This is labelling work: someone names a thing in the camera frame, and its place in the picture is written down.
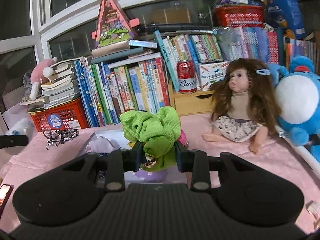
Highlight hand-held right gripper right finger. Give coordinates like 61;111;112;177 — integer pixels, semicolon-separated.
176;142;263;192

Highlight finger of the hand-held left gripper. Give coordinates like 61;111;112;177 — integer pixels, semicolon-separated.
0;135;28;148

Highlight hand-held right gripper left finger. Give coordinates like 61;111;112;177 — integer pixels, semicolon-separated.
57;141;144;193

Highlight white fluffy toy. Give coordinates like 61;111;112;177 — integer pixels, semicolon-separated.
4;118;34;137

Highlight white cardboard box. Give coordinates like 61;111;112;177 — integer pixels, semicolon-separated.
85;127;193;189

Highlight purple plush toy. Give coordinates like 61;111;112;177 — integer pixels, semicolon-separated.
86;134;168;182

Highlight green scrunchie with gold bell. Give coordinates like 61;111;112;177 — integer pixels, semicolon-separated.
119;106;182;173

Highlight miniature black bicycle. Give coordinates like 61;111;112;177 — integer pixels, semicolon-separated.
43;128;80;150

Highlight smartphone with red case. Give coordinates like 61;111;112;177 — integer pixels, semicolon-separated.
0;184;14;215

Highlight wooden drawer box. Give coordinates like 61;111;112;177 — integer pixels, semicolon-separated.
168;79;225;117

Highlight red plastic crate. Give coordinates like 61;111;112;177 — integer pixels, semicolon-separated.
27;97;90;132

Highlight grey plush toy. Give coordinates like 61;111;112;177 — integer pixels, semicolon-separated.
22;72;34;100

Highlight pink tablecloth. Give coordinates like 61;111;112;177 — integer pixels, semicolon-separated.
0;105;320;230

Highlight stack of worn books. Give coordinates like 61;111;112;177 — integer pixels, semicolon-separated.
20;59;83;110

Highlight row of upright children's books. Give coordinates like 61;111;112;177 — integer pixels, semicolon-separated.
74;55;173;128

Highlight pink plush toy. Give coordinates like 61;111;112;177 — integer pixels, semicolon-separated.
30;57;58;100

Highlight brown-haired doll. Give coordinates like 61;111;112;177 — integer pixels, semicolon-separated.
202;58;283;154

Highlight red beer can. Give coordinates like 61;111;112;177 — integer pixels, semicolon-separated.
176;60;198;94

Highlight white printed carton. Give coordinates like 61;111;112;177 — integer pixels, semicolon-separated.
197;60;232;92

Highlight dark teal book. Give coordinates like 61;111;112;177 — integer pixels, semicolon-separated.
90;47;163;65

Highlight rose gold flat box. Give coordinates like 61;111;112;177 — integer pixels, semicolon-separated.
90;40;132;58

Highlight row of thin paperback books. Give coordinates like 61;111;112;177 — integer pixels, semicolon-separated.
153;26;320;93

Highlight white plastic tube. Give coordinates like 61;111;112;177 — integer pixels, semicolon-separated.
275;125;320;170

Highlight blue and white plush toy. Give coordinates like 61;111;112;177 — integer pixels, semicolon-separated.
269;55;320;163

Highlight black long case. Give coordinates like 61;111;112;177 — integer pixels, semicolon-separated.
136;23;213;33

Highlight pink triangular toy house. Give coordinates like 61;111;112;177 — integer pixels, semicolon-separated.
91;0;140;49

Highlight pale pink clip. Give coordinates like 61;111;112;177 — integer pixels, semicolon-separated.
306;200;320;217

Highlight red plastic basket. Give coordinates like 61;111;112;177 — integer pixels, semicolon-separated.
212;4;265;28

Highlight blue carton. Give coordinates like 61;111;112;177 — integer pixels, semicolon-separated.
261;0;307;40

